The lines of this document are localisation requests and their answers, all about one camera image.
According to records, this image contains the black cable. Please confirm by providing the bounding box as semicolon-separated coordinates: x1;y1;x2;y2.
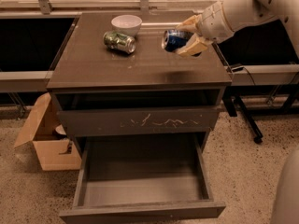
226;63;257;86

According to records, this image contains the open middle drawer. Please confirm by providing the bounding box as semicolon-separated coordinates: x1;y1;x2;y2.
60;133;225;224

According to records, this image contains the black wheeled stand leg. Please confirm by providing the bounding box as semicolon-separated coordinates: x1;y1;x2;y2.
222;93;263;145

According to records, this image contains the white bowl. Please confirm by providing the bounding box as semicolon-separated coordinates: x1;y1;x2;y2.
111;15;142;36

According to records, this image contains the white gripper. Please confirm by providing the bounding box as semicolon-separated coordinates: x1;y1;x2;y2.
176;1;235;57

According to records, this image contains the open cardboard box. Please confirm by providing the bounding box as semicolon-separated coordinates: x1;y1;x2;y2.
14;93;81;171

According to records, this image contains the closed top drawer front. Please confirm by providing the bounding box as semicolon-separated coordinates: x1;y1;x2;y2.
57;107;219;137

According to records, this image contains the green soda can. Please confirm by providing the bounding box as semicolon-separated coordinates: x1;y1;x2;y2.
103;31;135;54

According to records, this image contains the dark grey drawer cabinet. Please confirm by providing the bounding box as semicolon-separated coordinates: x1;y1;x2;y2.
46;10;233;224

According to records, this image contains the blue pepsi can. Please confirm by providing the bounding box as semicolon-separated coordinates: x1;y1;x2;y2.
162;29;192;54

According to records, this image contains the grey window ledge rail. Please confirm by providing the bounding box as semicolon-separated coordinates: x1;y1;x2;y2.
0;64;299;92

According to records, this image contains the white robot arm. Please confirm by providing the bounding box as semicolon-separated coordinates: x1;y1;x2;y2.
176;0;299;224

